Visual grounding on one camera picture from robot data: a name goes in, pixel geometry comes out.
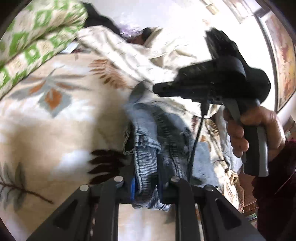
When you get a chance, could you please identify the beige wall switch plate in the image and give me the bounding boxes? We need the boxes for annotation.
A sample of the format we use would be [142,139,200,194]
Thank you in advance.
[206,4,218,15]

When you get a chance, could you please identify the green white patterned quilt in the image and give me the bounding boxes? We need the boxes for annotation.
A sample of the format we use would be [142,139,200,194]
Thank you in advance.
[1,1,88,96]

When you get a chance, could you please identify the blue denim pants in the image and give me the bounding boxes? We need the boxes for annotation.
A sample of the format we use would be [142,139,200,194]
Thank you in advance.
[122,81,220,212]

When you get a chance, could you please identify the leaf pattern fleece blanket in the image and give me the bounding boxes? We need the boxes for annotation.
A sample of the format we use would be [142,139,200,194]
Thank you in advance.
[0,51,246,241]

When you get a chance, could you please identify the person right hand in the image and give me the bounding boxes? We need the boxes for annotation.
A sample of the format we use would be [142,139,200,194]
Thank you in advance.
[223,106,286,162]

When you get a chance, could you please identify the framed wall picture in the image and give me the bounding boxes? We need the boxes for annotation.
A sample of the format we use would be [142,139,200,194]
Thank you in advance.
[255,9,295,111]

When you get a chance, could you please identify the black garment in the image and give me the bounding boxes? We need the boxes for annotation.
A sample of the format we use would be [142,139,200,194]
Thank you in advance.
[83,3,121,37]

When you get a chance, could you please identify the cream patterned duvet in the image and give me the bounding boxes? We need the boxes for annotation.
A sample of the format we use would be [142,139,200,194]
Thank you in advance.
[77,26,211,90]

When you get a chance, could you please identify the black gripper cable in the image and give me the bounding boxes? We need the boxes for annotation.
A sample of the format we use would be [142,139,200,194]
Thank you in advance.
[186,99,211,182]

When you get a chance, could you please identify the purple plastic bag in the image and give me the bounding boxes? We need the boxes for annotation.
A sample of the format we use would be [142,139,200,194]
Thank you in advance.
[118,25,143,39]

